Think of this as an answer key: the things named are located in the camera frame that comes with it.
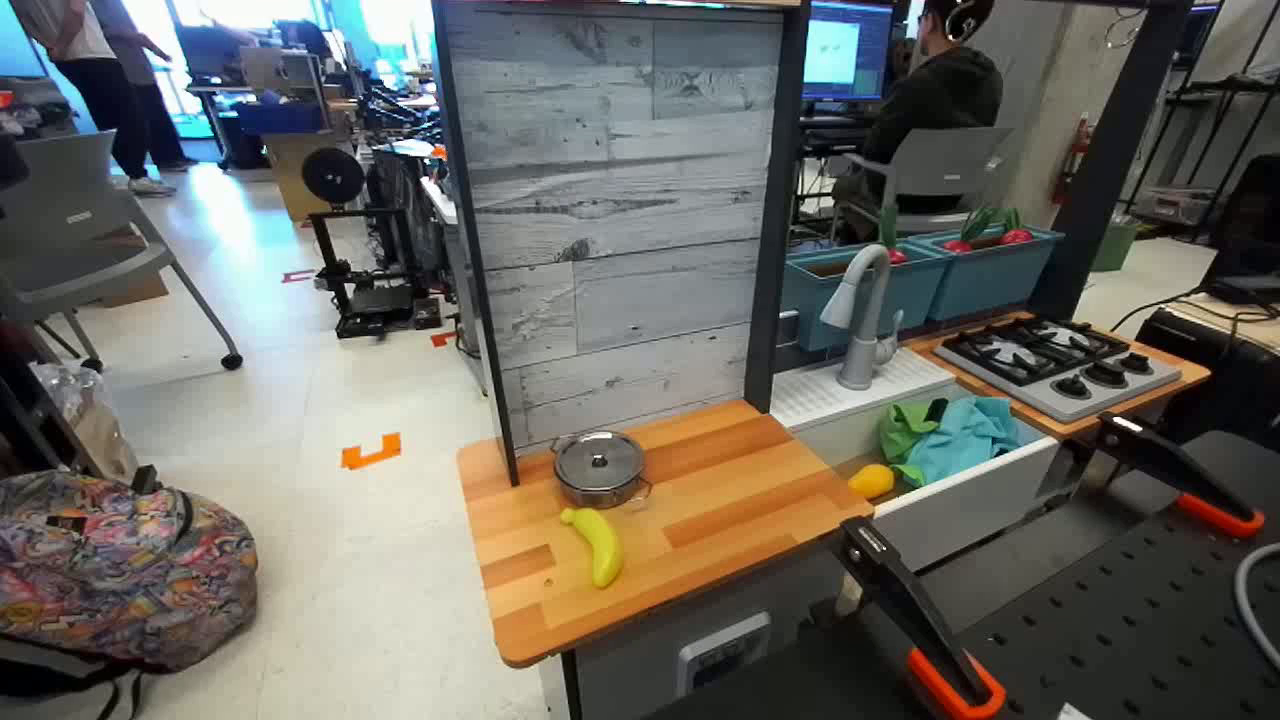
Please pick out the round steel pot lid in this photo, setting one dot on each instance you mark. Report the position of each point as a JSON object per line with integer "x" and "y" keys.
{"x": 603, "y": 457}

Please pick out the silver pot lid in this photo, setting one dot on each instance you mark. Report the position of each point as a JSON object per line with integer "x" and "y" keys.
{"x": 603, "y": 501}

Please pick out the butcher block wooden counter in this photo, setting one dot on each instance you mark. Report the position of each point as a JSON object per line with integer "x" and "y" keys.
{"x": 723, "y": 494}

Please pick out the yellow-green toy banana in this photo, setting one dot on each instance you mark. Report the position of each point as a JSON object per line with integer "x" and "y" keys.
{"x": 597, "y": 544}

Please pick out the grey toy faucet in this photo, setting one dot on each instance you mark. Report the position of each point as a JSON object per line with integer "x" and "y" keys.
{"x": 864, "y": 349}

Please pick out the green cloth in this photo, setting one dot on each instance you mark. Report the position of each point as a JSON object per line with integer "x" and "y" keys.
{"x": 902, "y": 429}

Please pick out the teal plastic bin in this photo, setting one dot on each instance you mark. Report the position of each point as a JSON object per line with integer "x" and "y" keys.
{"x": 994, "y": 273}
{"x": 906, "y": 292}

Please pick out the black machine on stand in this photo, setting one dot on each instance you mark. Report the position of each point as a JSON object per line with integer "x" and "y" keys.
{"x": 364, "y": 266}

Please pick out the grey kitchen cabinet body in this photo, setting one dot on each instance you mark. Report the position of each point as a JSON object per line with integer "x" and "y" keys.
{"x": 640, "y": 666}

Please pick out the teal cloth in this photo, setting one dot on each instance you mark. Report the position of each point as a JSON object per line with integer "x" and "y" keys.
{"x": 964, "y": 435}

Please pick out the grey office chair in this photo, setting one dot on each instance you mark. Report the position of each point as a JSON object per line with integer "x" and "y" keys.
{"x": 942, "y": 167}
{"x": 64, "y": 213}

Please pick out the white toy sink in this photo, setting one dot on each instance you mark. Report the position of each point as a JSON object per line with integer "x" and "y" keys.
{"x": 975, "y": 501}

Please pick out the computer monitor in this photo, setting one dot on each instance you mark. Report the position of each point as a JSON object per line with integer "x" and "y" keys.
{"x": 845, "y": 53}

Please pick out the green red toy vegetables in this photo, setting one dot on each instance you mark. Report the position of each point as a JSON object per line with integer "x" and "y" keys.
{"x": 994, "y": 227}

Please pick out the seated person with headphones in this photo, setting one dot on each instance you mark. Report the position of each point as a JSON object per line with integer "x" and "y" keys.
{"x": 942, "y": 93}

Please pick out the grey toy stove top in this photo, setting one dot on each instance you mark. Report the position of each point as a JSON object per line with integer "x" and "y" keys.
{"x": 1062, "y": 364}

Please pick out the wooden stove counter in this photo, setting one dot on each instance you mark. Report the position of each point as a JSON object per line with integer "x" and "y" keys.
{"x": 1067, "y": 424}

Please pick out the red fire extinguisher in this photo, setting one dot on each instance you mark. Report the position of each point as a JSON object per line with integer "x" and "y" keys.
{"x": 1078, "y": 163}

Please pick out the colourful patterned backpack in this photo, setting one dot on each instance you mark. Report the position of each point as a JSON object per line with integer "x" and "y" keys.
{"x": 121, "y": 574}

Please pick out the standing person dark trousers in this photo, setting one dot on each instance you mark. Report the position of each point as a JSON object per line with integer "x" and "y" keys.
{"x": 106, "y": 93}

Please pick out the black shelving rack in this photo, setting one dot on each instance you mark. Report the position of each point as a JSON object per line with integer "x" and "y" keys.
{"x": 1202, "y": 120}

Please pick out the slim black frame post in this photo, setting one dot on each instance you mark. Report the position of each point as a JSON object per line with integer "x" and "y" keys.
{"x": 779, "y": 201}
{"x": 480, "y": 266}

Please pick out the thick black frame post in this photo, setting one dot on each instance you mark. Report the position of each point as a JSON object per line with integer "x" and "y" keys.
{"x": 1105, "y": 147}

